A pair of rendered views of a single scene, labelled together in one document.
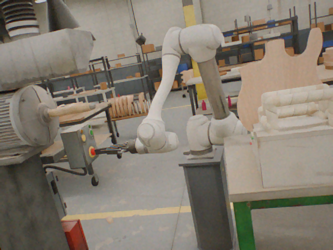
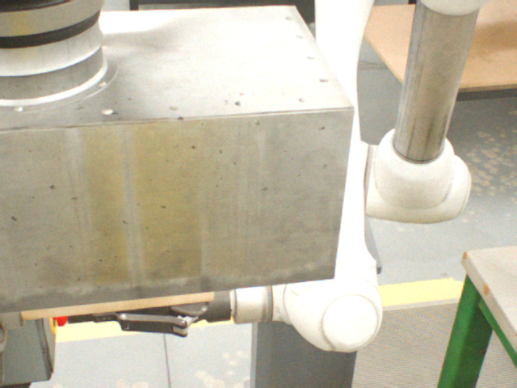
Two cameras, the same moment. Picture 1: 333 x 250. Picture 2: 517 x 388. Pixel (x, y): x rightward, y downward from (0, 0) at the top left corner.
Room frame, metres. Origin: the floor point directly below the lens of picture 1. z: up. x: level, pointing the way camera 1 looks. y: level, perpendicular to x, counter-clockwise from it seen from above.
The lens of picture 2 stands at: (0.57, 0.46, 1.74)
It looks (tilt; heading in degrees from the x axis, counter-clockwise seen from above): 35 degrees down; 335
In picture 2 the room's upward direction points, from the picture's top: 2 degrees clockwise
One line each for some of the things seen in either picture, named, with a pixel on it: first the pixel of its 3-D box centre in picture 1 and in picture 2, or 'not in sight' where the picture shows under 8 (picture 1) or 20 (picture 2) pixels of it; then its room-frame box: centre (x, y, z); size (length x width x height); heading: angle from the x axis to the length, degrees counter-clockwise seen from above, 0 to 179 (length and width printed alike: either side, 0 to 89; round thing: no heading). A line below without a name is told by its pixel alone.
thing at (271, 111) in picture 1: (271, 117); not in sight; (0.78, -0.31, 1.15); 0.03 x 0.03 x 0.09
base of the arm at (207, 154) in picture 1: (198, 150); not in sight; (1.75, -0.18, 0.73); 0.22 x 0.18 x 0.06; 70
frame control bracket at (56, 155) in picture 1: (61, 152); not in sight; (1.33, 0.55, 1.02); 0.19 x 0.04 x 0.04; 167
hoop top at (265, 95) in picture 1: (294, 93); not in sight; (0.84, -0.42, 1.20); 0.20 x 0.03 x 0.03; 76
